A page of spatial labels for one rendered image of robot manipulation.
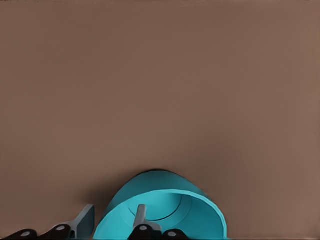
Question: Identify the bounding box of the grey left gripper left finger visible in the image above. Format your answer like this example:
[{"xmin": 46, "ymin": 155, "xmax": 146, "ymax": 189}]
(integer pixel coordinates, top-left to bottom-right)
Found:
[{"xmin": 0, "ymin": 204, "xmax": 96, "ymax": 240}]

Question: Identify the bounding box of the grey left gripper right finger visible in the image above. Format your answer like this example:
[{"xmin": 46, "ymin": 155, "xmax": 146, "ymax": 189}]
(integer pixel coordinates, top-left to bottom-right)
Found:
[{"xmin": 128, "ymin": 204, "xmax": 191, "ymax": 240}]

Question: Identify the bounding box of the teal cup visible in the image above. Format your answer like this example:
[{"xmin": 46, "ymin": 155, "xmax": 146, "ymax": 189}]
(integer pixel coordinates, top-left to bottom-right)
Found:
[{"xmin": 92, "ymin": 170, "xmax": 229, "ymax": 240}]

